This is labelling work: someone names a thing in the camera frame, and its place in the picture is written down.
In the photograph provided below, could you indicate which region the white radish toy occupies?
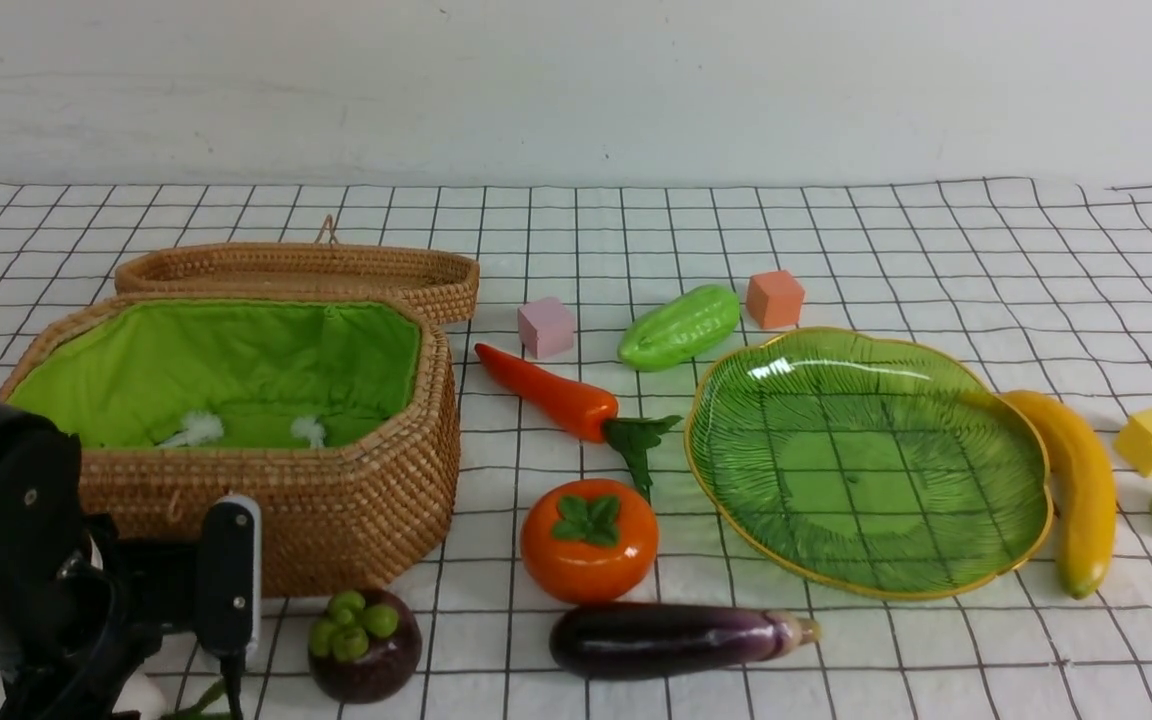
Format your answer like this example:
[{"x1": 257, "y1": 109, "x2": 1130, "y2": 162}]
[{"x1": 109, "y1": 673, "x2": 232, "y2": 719}]

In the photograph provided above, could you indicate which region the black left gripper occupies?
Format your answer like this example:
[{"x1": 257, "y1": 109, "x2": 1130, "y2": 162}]
[{"x1": 0, "y1": 515, "x2": 198, "y2": 719}]

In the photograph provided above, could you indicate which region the pink foam cube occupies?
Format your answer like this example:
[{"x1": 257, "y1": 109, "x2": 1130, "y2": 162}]
[{"x1": 517, "y1": 296, "x2": 577, "y2": 361}]

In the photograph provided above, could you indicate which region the green bitter gourd toy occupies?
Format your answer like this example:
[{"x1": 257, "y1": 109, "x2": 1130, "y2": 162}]
[{"x1": 617, "y1": 285, "x2": 741, "y2": 372}]

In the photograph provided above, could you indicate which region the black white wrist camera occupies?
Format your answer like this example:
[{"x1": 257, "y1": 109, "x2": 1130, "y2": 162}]
[{"x1": 194, "y1": 495, "x2": 262, "y2": 675}]

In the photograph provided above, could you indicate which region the yellow banana toy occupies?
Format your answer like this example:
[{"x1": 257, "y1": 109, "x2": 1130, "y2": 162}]
[{"x1": 1000, "y1": 389, "x2": 1117, "y2": 600}]

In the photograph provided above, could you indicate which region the purple eggplant toy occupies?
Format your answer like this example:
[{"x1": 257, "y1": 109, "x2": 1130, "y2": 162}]
[{"x1": 550, "y1": 601, "x2": 823, "y2": 682}]

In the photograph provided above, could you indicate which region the woven rattan basket lid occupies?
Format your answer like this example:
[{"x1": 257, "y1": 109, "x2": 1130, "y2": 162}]
[{"x1": 114, "y1": 217, "x2": 480, "y2": 325}]

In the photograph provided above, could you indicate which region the green leaf glass plate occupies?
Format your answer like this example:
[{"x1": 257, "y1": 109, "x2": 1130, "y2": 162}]
[{"x1": 684, "y1": 327, "x2": 1053, "y2": 602}]

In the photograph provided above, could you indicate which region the orange carrot toy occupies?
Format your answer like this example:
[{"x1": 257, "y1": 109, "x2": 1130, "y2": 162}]
[{"x1": 473, "y1": 343, "x2": 682, "y2": 501}]

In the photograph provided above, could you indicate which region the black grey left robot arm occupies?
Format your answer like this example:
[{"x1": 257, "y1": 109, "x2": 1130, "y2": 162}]
[{"x1": 0, "y1": 402, "x2": 195, "y2": 719}]

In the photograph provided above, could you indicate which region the woven rattan basket green lining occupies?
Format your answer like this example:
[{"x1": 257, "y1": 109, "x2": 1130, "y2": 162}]
[{"x1": 0, "y1": 291, "x2": 463, "y2": 599}]

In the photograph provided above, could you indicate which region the dark purple mangosteen toy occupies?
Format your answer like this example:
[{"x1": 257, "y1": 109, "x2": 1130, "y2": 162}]
[{"x1": 306, "y1": 588, "x2": 422, "y2": 705}]

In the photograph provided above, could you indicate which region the orange foam cube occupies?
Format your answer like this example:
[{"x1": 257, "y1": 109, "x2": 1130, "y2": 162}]
[{"x1": 745, "y1": 270, "x2": 806, "y2": 331}]

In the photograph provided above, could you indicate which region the orange persimmon toy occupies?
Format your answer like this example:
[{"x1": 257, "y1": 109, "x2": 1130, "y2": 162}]
[{"x1": 520, "y1": 478, "x2": 660, "y2": 605}]

